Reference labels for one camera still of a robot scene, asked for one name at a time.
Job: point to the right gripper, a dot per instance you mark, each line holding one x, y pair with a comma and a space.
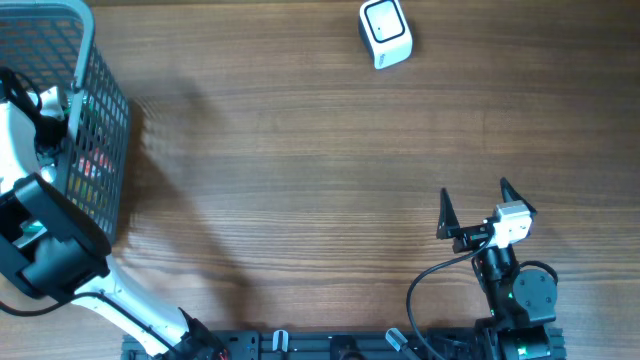
448, 227

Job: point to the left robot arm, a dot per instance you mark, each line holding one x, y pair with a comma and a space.
52, 249

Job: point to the white barcode scanner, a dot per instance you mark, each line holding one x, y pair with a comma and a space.
385, 32

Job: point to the grey plastic mesh basket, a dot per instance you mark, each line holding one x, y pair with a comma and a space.
50, 43

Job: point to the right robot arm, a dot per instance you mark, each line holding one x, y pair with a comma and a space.
521, 295

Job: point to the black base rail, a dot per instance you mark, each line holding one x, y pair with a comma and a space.
345, 345

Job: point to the yellow Vim dish soap bottle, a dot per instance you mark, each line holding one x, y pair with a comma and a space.
49, 173

